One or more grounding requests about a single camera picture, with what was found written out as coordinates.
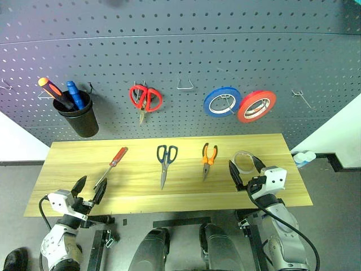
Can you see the metal tape hook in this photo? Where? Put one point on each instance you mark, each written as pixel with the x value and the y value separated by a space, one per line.
pixel 231 105

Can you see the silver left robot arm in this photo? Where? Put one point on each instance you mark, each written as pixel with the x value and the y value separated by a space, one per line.
pixel 53 245

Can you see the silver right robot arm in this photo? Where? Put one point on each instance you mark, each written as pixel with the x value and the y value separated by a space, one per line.
pixel 282 240

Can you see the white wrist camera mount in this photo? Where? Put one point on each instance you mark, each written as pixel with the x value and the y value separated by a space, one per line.
pixel 59 201
pixel 275 179

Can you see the grey perforated pegboard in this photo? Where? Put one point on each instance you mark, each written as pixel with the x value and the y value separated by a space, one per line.
pixel 180 50

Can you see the metal double prong hook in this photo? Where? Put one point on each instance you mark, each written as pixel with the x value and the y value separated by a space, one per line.
pixel 299 93

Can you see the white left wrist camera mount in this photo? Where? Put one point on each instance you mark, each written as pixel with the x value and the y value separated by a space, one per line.
pixel 59 201

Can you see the red tape roll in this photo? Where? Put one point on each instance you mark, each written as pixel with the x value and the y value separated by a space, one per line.
pixel 245 108

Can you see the black metal table leg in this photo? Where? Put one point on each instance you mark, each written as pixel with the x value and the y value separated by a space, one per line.
pixel 255 242
pixel 97 248

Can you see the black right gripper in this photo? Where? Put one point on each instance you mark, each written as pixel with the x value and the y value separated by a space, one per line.
pixel 253 186

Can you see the blue tape roll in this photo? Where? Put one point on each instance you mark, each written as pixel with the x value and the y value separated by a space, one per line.
pixel 208 98

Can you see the white plastic bottle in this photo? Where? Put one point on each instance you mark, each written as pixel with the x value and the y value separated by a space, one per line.
pixel 299 161
pixel 308 156

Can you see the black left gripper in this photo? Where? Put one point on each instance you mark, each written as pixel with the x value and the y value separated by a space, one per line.
pixel 83 205

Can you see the black plastic cup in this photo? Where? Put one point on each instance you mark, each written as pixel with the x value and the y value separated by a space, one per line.
pixel 80 118

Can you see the dark grey rounded shape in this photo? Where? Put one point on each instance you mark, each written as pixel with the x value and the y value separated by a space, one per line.
pixel 221 248
pixel 150 251

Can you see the black shoe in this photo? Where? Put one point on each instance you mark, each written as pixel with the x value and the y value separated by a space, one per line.
pixel 15 258

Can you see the small black hook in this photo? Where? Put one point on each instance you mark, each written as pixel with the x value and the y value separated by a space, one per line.
pixel 90 87

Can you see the metal pegboard hook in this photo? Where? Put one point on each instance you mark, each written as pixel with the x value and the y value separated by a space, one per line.
pixel 7 86

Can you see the metal scissors hook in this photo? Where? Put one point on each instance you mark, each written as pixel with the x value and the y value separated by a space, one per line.
pixel 144 83

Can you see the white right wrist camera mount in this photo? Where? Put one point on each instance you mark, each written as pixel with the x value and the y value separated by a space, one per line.
pixel 275 179

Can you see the orange black pliers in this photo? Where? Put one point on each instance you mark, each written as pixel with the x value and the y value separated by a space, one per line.
pixel 208 159

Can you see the metal cup hook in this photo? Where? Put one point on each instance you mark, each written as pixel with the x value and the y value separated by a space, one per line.
pixel 42 96

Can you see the white tape roll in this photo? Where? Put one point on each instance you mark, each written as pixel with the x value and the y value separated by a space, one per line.
pixel 244 169

